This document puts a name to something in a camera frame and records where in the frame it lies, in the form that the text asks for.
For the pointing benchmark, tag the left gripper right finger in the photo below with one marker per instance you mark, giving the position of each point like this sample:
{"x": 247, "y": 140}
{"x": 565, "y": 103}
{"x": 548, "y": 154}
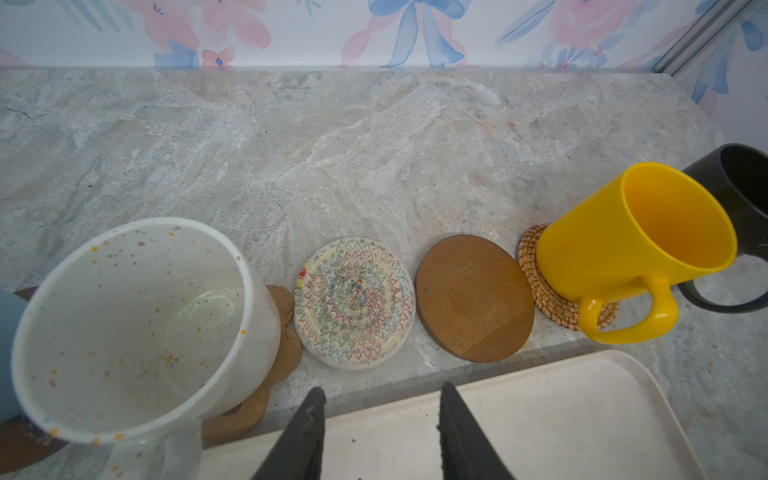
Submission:
{"x": 466, "y": 453}

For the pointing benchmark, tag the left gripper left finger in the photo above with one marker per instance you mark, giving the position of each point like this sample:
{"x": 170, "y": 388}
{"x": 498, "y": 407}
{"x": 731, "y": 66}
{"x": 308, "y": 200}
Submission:
{"x": 298, "y": 452}

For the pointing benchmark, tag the cork paw print coaster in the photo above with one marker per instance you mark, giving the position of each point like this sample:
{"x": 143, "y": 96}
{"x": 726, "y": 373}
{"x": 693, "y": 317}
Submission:
{"x": 242, "y": 418}

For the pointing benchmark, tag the plain round wooden coaster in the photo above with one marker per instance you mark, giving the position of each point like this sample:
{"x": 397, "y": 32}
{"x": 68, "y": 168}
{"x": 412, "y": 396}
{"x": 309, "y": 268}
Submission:
{"x": 473, "y": 299}

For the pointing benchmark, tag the multicolour woven rope coaster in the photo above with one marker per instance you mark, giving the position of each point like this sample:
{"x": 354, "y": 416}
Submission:
{"x": 354, "y": 304}

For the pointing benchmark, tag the wicker rattan coaster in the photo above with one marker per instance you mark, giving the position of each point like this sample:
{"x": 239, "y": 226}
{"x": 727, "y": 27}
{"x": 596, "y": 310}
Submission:
{"x": 558, "y": 309}

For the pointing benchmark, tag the white mug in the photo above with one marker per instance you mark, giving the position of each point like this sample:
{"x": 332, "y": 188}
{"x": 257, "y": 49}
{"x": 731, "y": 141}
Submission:
{"x": 138, "y": 337}

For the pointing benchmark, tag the scratched dark wooden coaster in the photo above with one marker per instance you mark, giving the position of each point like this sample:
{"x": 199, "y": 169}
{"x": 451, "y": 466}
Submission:
{"x": 22, "y": 443}

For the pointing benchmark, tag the yellow mug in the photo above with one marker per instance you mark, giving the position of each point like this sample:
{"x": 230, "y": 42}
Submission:
{"x": 649, "y": 229}

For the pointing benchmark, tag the light blue mug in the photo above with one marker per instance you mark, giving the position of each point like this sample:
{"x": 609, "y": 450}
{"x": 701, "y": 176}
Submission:
{"x": 11, "y": 311}

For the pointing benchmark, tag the black mug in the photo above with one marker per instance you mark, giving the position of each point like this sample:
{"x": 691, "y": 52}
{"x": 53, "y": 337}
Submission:
{"x": 736, "y": 175}

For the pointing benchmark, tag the beige serving tray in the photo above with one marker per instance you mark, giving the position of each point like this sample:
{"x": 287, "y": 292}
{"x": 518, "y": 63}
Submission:
{"x": 597, "y": 416}

